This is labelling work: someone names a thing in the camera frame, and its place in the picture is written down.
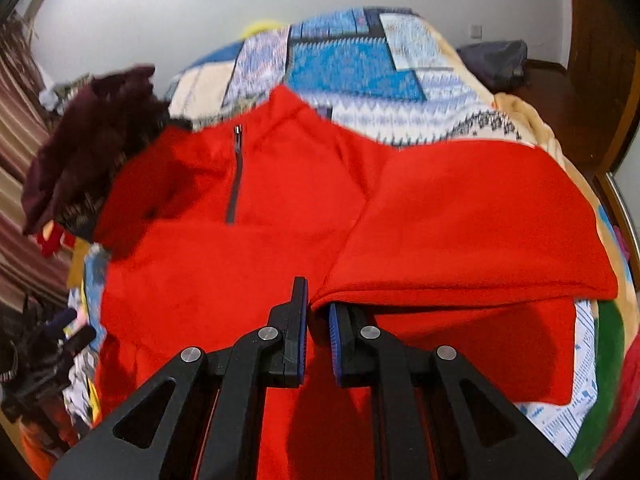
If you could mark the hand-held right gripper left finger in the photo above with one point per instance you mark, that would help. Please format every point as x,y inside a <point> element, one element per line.
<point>301,345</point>

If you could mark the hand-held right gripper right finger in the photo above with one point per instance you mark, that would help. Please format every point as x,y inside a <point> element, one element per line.
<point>334,342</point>

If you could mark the red fleece zip pullover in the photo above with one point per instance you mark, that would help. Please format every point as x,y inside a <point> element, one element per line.
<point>280,240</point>

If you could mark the striped curtain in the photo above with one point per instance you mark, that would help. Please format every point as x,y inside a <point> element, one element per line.
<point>20,160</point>

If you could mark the maroon garment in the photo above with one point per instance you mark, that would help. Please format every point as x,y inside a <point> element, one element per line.
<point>95,125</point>

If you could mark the bedside clutter pile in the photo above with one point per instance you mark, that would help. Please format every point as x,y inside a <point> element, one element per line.
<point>62,92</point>

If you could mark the blue patchwork printed blanket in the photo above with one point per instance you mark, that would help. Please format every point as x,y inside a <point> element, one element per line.
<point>350,70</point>

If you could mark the yellow plush toy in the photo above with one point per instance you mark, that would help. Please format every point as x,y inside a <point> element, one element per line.
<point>265,27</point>

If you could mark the dark grey bag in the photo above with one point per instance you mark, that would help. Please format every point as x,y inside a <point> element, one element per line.
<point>495,62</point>

